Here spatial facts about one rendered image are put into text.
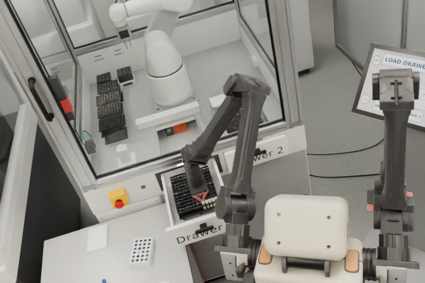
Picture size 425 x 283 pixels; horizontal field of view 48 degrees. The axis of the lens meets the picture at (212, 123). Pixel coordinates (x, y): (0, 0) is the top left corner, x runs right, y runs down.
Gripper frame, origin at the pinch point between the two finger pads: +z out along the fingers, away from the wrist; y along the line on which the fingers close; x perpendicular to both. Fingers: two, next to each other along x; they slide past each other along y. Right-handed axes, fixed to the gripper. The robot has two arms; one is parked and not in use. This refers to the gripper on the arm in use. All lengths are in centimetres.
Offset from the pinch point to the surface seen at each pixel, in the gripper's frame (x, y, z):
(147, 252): 27.3, -7.4, 14.3
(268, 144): -35.6, 20.0, 4.0
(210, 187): -5.3, 7.1, 4.5
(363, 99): -79, 18, -7
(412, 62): -98, 14, -23
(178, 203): 9.5, 4.0, 4.5
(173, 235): 14.6, -10.8, 4.5
